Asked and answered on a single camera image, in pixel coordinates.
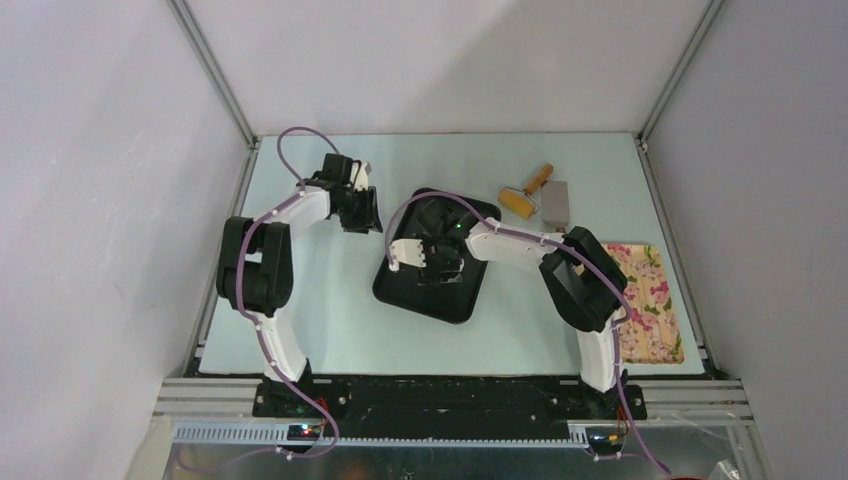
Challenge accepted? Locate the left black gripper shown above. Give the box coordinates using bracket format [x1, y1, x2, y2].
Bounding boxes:
[334, 185, 382, 234]

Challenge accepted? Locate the black baking tray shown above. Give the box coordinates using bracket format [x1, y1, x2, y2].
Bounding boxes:
[372, 188, 502, 324]

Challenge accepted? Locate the wooden dough roller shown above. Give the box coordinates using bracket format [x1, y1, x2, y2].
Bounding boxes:
[497, 164, 554, 220]

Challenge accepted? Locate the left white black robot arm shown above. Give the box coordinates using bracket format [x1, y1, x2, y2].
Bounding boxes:
[216, 153, 383, 417]

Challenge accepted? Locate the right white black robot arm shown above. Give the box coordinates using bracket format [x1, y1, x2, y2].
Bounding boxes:
[388, 214, 628, 418]

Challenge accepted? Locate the floral cloth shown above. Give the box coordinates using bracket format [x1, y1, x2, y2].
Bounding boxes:
[604, 243, 685, 365]

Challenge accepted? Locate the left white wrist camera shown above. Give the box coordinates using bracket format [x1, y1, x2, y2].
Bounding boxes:
[350, 160, 371, 192]

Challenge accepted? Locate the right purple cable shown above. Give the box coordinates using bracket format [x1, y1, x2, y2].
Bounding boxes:
[384, 190, 670, 475]

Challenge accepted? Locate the purple cable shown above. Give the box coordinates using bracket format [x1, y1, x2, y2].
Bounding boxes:
[384, 190, 670, 475]
[235, 126, 346, 462]

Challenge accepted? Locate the metal spatula with red handle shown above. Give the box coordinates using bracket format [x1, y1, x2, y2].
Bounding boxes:
[541, 181, 570, 232]

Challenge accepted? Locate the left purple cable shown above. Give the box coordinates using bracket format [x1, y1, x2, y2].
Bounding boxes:
[235, 126, 346, 462]

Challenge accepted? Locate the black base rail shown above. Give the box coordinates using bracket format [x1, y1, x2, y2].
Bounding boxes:
[252, 375, 647, 441]

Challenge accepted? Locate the aluminium frame with cable duct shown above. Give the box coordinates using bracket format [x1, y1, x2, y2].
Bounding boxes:
[154, 375, 773, 479]

